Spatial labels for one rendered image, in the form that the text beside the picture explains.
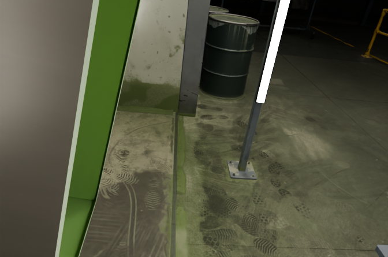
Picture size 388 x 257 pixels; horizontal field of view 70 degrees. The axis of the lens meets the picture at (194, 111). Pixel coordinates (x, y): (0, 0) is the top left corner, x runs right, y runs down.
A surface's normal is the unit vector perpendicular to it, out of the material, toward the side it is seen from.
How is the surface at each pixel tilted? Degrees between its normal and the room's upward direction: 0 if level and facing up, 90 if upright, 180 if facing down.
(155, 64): 90
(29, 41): 90
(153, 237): 0
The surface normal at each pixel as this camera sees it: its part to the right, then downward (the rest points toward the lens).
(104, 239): 0.11, -0.88
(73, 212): 0.31, -0.85
